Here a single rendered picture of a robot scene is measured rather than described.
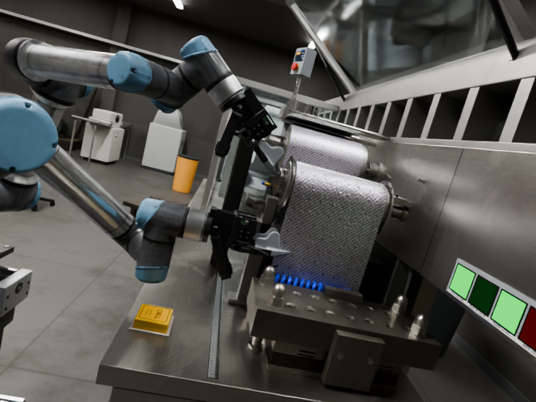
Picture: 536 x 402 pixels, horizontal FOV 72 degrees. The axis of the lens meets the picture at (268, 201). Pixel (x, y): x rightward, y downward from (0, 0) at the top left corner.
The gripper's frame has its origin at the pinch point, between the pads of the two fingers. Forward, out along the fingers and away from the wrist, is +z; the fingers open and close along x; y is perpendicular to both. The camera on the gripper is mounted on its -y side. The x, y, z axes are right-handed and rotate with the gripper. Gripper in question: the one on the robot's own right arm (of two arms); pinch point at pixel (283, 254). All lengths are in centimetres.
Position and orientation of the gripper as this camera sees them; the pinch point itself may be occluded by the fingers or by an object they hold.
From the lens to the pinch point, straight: 92.0
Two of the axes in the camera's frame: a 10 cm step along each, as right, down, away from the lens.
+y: 2.6, -9.5, -1.6
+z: 9.6, 2.4, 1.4
